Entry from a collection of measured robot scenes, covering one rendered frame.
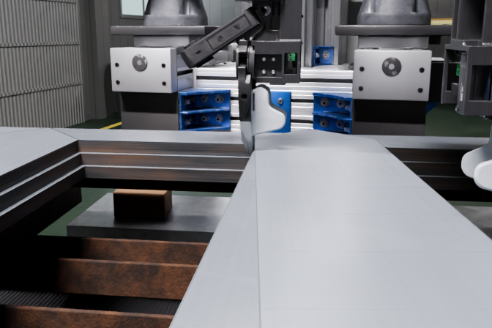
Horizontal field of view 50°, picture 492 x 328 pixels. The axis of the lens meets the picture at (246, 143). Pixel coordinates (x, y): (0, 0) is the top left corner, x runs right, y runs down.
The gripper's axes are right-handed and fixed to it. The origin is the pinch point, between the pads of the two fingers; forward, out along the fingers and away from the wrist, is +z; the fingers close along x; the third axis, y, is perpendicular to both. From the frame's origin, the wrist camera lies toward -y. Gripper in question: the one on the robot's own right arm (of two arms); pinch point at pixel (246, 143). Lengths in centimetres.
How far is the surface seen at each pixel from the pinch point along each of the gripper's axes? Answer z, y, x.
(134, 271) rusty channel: 16.3, -14.1, -7.1
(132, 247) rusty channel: 16.3, -16.9, 0.3
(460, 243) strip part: 0.6, 20.0, -30.7
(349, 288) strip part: 0.6, 11.2, -39.0
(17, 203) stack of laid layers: 4.4, -24.4, -15.7
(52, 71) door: 26, -261, 457
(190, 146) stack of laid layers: 1.4, -8.4, 2.9
